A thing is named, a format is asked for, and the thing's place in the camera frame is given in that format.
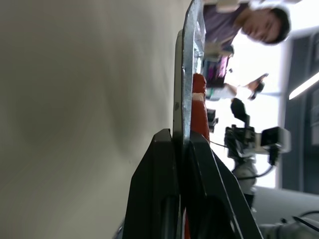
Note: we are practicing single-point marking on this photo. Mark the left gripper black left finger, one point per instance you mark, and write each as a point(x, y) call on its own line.
point(152, 189)

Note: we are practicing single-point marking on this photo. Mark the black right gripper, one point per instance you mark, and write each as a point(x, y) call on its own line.
point(239, 142)

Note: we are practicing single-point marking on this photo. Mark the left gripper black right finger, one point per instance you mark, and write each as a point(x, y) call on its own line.
point(211, 199)

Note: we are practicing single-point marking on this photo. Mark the red sausage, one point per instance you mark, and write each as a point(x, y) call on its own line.
point(199, 112)

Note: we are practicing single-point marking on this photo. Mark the silver metal baking tray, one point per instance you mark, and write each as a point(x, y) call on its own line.
point(187, 74)

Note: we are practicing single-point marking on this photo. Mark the person in white shirt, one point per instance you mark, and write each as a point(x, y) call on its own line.
point(249, 90)

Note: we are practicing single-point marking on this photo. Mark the small black box device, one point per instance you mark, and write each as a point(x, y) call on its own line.
point(211, 119)

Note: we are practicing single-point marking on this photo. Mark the monitor with purple screen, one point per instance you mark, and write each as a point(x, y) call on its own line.
point(215, 71)

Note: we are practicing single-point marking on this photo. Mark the long ceiling light strip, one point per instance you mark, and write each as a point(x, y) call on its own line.
point(302, 89)

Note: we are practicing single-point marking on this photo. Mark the person in purple shirt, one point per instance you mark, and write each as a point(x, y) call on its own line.
point(264, 25)

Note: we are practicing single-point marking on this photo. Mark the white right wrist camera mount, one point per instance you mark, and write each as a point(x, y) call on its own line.
point(276, 138)

